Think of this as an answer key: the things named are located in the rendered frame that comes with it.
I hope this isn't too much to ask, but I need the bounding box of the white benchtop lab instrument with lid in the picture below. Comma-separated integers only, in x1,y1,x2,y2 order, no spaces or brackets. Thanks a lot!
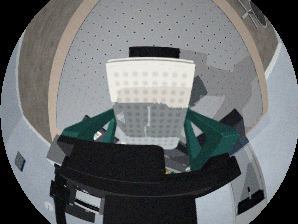
73,184,105,215

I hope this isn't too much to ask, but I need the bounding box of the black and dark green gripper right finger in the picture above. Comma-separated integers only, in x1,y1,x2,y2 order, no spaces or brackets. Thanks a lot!
184,108,240,171

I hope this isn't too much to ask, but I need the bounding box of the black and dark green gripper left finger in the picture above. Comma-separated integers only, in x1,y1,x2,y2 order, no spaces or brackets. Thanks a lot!
61,108,117,143

